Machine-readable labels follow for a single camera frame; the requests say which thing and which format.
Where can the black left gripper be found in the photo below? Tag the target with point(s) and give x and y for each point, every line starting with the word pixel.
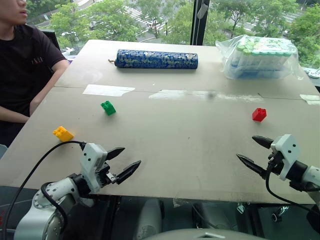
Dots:
pixel 108 175

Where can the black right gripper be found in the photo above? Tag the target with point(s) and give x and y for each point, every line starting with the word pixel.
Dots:
pixel 274 162

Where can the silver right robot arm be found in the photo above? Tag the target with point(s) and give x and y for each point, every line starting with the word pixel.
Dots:
pixel 308 177

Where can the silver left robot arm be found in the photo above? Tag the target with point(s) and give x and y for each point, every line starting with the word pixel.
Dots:
pixel 47 200

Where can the red toy brick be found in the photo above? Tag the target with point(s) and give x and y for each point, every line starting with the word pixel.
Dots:
pixel 259 114

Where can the green toy brick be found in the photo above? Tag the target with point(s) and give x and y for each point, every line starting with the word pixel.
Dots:
pixel 108 108

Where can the yellow toy brick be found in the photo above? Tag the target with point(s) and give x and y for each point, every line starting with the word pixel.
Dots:
pixel 63 133

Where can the white tape strip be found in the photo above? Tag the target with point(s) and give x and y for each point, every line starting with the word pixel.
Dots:
pixel 107 90

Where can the clear plastic bag of packs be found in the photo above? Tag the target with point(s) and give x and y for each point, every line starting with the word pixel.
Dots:
pixel 260 58

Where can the silver robot body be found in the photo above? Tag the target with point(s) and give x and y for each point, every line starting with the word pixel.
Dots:
pixel 200 234

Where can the blue patterned roll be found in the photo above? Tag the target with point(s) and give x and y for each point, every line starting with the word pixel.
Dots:
pixel 157 59

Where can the person in black t-shirt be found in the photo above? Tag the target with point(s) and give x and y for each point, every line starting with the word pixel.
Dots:
pixel 22 65

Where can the black chair back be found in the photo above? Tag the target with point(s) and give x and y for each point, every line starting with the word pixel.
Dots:
pixel 51 37

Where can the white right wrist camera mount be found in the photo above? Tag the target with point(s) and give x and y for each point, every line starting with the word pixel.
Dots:
pixel 287 156

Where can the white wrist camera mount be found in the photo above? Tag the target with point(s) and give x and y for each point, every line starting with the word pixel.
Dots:
pixel 91 162
pixel 287 156

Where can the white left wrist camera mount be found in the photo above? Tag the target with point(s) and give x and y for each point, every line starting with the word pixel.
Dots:
pixel 91 162

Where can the black window frame post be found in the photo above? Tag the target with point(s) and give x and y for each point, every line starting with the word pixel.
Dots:
pixel 200 20

